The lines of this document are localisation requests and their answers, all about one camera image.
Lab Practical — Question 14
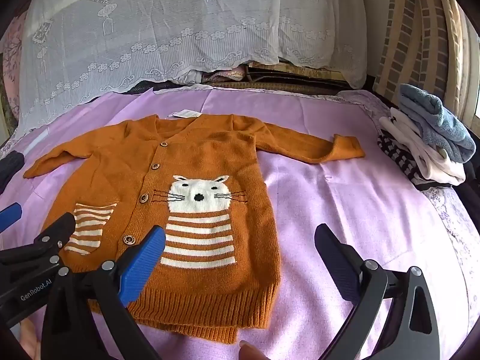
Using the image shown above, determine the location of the brown woven mat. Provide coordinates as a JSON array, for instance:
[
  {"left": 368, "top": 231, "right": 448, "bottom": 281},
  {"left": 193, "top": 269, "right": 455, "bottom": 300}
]
[{"left": 206, "top": 77, "right": 374, "bottom": 96}]

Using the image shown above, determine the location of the person's right hand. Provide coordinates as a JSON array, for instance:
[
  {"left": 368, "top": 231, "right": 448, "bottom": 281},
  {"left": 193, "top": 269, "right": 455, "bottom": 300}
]
[{"left": 239, "top": 339, "right": 268, "bottom": 360}]

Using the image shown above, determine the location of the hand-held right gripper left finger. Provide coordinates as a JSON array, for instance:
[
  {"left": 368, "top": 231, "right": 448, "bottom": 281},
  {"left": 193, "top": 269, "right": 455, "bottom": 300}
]
[{"left": 40, "top": 225, "right": 167, "bottom": 360}]

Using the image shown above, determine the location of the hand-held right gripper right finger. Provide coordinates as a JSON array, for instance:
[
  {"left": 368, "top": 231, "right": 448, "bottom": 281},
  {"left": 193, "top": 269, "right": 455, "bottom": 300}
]
[{"left": 314, "top": 223, "right": 440, "bottom": 360}]

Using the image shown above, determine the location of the blue-grey fleece garment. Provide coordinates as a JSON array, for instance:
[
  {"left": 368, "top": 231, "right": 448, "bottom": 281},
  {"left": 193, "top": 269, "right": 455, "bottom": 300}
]
[{"left": 398, "top": 83, "right": 477, "bottom": 166}]

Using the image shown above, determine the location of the black white checked garment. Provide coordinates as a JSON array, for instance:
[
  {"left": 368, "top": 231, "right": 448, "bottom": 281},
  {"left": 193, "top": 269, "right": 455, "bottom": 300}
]
[{"left": 377, "top": 129, "right": 428, "bottom": 186}]

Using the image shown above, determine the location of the purple floral bedsheet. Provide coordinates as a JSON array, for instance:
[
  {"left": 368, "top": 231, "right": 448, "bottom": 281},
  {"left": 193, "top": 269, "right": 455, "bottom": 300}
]
[{"left": 337, "top": 90, "right": 480, "bottom": 308}]

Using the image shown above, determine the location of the brown checked curtain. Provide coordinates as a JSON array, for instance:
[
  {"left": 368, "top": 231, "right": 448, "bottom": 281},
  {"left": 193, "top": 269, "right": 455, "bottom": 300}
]
[{"left": 373, "top": 0, "right": 477, "bottom": 106}]

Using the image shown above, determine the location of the dark navy cloth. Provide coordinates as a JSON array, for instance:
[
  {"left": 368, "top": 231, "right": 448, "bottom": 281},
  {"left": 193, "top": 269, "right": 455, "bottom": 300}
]
[{"left": 0, "top": 151, "right": 24, "bottom": 196}]

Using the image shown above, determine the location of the orange knitted cat cardigan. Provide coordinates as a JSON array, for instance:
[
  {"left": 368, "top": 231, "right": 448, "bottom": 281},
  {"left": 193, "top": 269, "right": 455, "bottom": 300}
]
[{"left": 23, "top": 114, "right": 366, "bottom": 345}]

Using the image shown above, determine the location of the pink floral cloth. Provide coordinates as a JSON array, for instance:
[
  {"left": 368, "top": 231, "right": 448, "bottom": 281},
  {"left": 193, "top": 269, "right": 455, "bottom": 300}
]
[{"left": 0, "top": 11, "right": 29, "bottom": 121}]

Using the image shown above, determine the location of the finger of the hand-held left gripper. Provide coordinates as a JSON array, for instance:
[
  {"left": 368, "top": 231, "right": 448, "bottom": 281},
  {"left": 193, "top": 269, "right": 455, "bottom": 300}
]
[
  {"left": 0, "top": 202, "right": 23, "bottom": 234},
  {"left": 0, "top": 212, "right": 76, "bottom": 268}
]

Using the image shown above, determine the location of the white lace cloth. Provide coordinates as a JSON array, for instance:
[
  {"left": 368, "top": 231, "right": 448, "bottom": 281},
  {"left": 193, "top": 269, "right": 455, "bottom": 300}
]
[{"left": 17, "top": 0, "right": 370, "bottom": 136}]

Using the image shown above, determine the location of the purple blanket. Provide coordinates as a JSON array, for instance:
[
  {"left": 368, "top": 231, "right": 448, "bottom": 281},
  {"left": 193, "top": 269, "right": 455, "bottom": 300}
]
[{"left": 0, "top": 84, "right": 469, "bottom": 360}]

